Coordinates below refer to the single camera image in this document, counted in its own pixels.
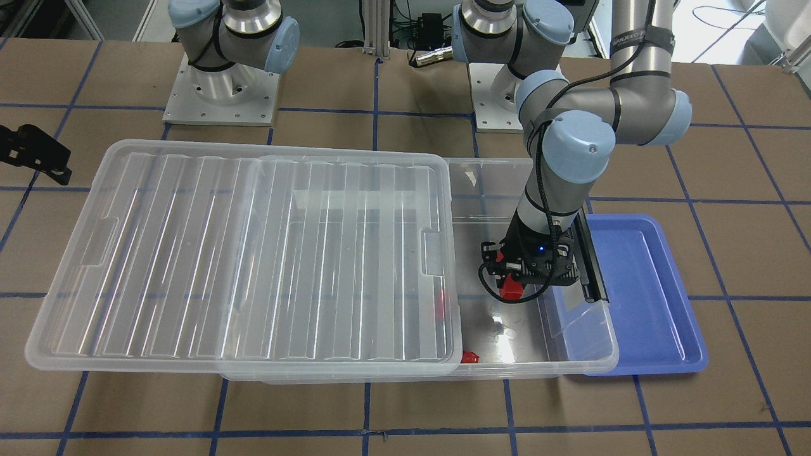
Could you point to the clear plastic box lid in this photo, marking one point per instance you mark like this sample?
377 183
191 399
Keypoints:
208 257

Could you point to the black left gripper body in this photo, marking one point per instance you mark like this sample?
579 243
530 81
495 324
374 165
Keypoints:
514 239

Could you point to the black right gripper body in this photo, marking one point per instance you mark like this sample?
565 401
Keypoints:
35 152

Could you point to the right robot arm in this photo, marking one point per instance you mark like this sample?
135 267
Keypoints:
225 43

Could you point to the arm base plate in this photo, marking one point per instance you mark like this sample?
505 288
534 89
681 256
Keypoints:
238 96
498 95

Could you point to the clear plastic storage box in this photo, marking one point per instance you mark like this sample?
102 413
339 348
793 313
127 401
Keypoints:
513 341

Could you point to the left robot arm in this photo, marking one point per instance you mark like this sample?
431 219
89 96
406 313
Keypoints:
569 128

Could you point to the red block at corner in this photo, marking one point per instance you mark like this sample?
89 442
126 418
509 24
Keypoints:
469 357

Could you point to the black box latch handle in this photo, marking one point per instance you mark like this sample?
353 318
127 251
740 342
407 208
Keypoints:
591 277

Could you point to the blue plastic tray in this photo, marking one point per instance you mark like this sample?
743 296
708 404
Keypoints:
645 324

